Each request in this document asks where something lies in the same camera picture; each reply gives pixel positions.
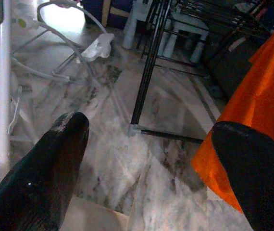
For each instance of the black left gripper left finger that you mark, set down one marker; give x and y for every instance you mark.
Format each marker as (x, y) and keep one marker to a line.
(36, 180)

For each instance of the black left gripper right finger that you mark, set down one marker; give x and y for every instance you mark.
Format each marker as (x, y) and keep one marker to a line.
(259, 180)

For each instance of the orange shirt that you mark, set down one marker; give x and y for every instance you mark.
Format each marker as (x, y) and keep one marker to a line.
(259, 96)

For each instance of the grey white folding chair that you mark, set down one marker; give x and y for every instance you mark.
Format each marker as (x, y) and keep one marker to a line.
(3, 84)

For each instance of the black metal drying rack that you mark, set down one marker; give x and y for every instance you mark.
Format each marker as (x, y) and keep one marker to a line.
(143, 91)

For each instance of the small white table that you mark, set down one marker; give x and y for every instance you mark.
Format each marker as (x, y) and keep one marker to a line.
(129, 31)

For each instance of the white baby bouncer frame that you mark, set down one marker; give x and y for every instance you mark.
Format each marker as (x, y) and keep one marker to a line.
(98, 47)

